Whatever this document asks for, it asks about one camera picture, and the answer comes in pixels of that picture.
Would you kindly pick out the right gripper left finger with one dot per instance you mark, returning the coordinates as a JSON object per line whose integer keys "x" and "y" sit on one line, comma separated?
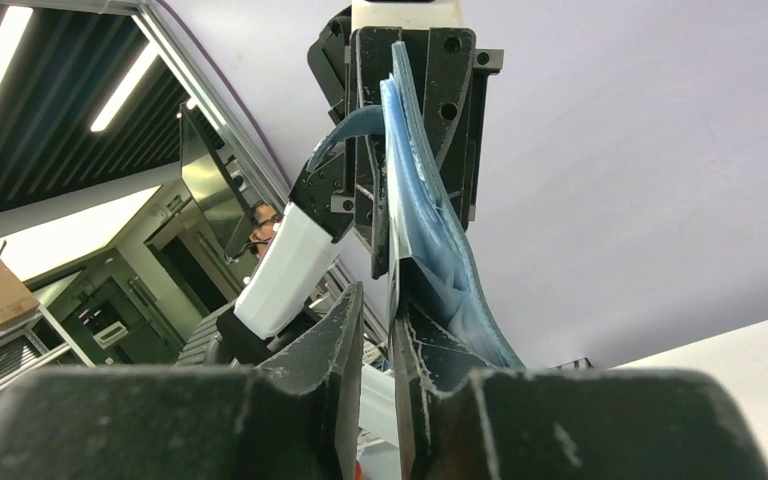
{"x": 294, "y": 416}

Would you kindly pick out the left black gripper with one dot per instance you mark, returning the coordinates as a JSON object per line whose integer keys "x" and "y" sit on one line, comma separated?
{"x": 408, "y": 110}

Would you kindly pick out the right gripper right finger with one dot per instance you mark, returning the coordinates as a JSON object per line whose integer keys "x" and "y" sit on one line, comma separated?
{"x": 460, "y": 417}

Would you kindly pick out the blue card holder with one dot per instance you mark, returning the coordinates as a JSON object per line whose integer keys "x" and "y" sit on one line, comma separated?
{"x": 437, "y": 270}

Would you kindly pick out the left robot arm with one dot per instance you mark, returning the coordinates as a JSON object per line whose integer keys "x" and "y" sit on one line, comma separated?
{"x": 298, "y": 256}

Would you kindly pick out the person with glasses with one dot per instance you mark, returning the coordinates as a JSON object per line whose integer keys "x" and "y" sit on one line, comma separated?
{"x": 265, "y": 217}

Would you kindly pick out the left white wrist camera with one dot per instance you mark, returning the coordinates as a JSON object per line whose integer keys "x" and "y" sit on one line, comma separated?
{"x": 410, "y": 15}

